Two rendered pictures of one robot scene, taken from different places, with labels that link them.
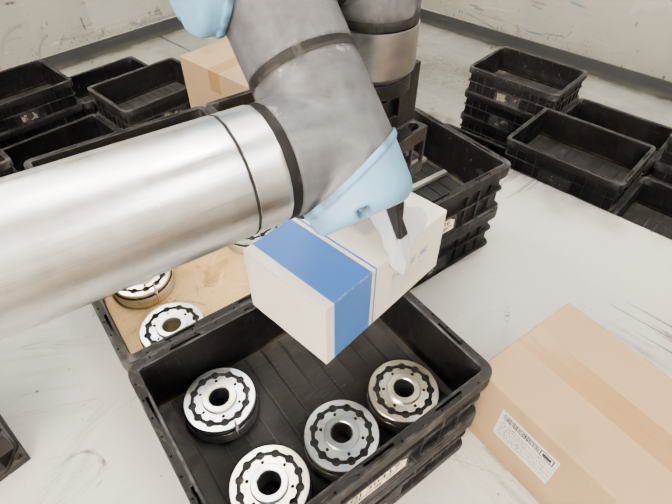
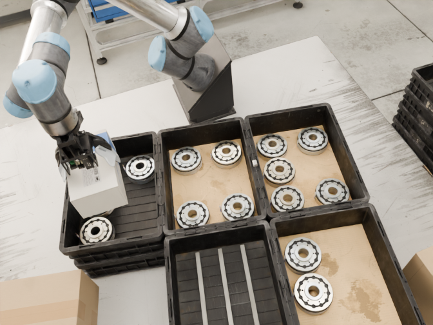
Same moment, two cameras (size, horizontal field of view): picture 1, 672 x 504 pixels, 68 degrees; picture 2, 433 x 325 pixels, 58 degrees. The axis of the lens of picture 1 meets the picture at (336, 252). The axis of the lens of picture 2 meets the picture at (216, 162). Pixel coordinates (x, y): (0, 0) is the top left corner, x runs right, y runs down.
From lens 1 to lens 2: 1.17 m
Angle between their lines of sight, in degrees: 71
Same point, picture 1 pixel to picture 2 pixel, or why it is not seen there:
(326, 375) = (131, 213)
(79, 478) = not seen: hidden behind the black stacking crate
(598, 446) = (19, 292)
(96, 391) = not seen: hidden behind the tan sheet
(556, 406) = (42, 289)
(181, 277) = (224, 172)
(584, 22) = not seen: outside the picture
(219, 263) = (225, 190)
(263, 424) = (127, 182)
